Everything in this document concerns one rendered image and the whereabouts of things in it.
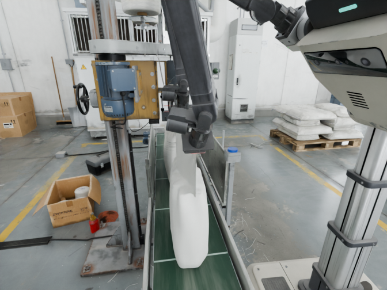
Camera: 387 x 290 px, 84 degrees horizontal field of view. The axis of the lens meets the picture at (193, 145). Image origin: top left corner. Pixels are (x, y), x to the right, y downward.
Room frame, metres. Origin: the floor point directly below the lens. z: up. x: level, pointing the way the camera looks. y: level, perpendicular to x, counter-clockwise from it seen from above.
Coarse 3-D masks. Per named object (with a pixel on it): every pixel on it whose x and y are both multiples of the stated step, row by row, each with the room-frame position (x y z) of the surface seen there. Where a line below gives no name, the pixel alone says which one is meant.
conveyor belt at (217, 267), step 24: (168, 192) 1.43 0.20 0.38; (168, 216) 1.15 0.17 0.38; (168, 240) 0.95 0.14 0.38; (216, 240) 0.95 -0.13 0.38; (168, 264) 0.79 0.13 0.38; (216, 264) 0.79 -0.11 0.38; (168, 288) 0.67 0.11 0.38; (192, 288) 0.67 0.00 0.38; (216, 288) 0.67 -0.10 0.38; (240, 288) 0.67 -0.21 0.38
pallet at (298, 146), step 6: (270, 132) 3.94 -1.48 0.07; (276, 132) 3.73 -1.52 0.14; (282, 132) 3.72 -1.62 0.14; (282, 138) 3.54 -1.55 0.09; (288, 138) 3.41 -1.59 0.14; (324, 138) 3.46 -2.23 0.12; (294, 144) 3.20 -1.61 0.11; (300, 144) 3.16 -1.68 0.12; (324, 144) 3.27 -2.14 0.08; (330, 144) 3.26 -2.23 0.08; (348, 144) 3.42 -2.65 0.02; (354, 144) 3.35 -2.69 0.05; (360, 144) 3.37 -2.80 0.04; (294, 150) 3.18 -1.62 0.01; (300, 150) 3.17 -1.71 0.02; (306, 150) 3.19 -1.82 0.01; (312, 150) 3.20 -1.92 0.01
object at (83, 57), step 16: (80, 16) 3.72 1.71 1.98; (128, 16) 3.86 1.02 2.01; (208, 16) 4.03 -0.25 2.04; (80, 32) 3.80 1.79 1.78; (128, 32) 3.92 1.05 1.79; (160, 32) 3.91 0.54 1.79; (208, 32) 4.03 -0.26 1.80; (80, 48) 3.80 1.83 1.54; (208, 48) 4.03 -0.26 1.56; (80, 64) 3.72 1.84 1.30; (80, 80) 3.71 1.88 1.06; (160, 80) 3.91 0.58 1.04; (96, 112) 3.74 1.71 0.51; (160, 112) 3.90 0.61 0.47; (96, 128) 3.73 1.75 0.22; (144, 128) 3.87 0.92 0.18; (160, 128) 3.93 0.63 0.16
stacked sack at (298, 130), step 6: (288, 126) 3.44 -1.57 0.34; (294, 126) 3.32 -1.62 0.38; (300, 126) 3.30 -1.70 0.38; (306, 126) 3.31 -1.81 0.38; (312, 126) 3.30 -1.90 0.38; (318, 126) 3.29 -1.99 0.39; (324, 126) 3.34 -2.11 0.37; (294, 132) 3.23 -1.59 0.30; (300, 132) 3.15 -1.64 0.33; (306, 132) 3.17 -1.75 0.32; (312, 132) 3.19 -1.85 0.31; (318, 132) 3.20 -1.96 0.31; (324, 132) 3.22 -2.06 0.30; (330, 132) 3.25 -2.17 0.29
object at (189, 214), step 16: (176, 144) 0.93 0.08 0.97; (176, 160) 0.95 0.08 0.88; (192, 160) 0.75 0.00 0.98; (176, 176) 0.90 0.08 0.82; (192, 176) 0.75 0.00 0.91; (176, 192) 0.80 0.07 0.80; (192, 192) 0.73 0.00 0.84; (176, 208) 0.78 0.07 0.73; (192, 208) 0.75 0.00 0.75; (176, 224) 0.77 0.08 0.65; (192, 224) 0.74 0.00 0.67; (176, 240) 0.76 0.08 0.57; (192, 240) 0.74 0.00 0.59; (176, 256) 0.76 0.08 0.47; (192, 256) 0.74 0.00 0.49
